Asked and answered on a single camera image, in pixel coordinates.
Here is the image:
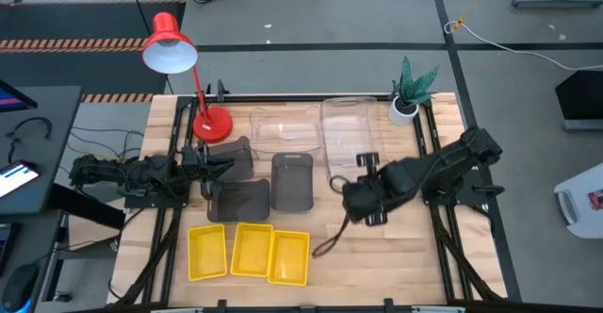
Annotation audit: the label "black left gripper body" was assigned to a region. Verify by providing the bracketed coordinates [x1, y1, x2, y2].
[181, 140, 213, 200]

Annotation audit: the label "black headphone cable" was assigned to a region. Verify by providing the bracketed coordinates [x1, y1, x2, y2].
[4, 116, 54, 164]

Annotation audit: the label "yellow plastic basket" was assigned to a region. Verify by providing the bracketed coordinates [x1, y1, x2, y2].
[187, 223, 229, 283]
[229, 222, 275, 278]
[267, 229, 312, 288]

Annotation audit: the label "black computer mouse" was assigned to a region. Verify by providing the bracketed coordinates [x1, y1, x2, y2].
[1, 263, 41, 313]

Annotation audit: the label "thin black lamp cord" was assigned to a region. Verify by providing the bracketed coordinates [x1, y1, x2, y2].
[125, 0, 174, 95]

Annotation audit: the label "grey translucent plastic basket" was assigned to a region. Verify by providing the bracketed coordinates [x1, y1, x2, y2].
[269, 152, 315, 213]
[206, 136, 255, 183]
[205, 178, 271, 223]

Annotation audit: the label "green plant in white pot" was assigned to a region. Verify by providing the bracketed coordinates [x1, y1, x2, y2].
[388, 56, 440, 127]

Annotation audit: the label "white floor cable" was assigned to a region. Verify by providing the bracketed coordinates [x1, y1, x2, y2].
[443, 20, 603, 72]

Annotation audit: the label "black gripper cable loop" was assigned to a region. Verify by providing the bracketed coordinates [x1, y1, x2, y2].
[310, 174, 352, 258]

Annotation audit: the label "red desk lamp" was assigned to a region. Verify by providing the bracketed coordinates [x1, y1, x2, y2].
[141, 11, 235, 144]

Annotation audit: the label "tangled thin floor cables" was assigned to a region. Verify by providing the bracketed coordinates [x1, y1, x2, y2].
[65, 125, 145, 164]

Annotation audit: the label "black computer monitor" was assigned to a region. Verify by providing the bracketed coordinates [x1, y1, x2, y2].
[0, 79, 40, 114]

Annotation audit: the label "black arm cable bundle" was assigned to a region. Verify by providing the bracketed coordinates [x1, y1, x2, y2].
[114, 207, 183, 305]
[431, 206, 504, 303]

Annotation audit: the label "black hazard-striped floor mat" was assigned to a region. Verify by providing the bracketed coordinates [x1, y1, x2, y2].
[0, 0, 187, 105]

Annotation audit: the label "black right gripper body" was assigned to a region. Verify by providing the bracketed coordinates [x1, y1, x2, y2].
[342, 160, 406, 223]

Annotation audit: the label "yellow floor cable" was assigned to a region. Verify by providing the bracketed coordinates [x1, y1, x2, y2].
[453, 0, 492, 29]

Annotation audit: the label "black aluminium frame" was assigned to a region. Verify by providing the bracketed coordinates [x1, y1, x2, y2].
[112, 91, 509, 313]

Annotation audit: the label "smartphone with lit screen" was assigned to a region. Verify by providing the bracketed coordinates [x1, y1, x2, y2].
[0, 159, 41, 200]

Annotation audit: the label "black box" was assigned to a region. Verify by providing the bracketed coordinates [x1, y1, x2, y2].
[554, 70, 603, 133]

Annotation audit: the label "clear plastic basket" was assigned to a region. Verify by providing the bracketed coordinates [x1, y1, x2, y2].
[320, 96, 381, 183]
[248, 106, 324, 159]

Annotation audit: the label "dark grey desk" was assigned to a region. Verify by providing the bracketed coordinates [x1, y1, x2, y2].
[0, 85, 84, 216]

